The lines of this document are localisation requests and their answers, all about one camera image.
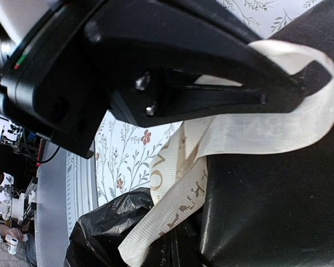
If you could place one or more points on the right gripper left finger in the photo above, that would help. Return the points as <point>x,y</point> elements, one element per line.
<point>159,253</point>

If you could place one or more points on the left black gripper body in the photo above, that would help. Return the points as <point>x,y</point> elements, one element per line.
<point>64,75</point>

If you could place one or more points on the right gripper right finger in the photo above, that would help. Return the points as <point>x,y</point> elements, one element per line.
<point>184,245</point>

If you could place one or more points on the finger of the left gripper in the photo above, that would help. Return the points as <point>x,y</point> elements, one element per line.
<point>158,62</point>

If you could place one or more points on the black wrapping paper sheet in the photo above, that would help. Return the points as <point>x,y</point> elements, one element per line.
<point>260,191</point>

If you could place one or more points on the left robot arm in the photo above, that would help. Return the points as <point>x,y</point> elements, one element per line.
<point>8,27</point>

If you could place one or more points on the floral patterned tablecloth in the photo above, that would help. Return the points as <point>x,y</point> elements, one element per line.
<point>123,152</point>

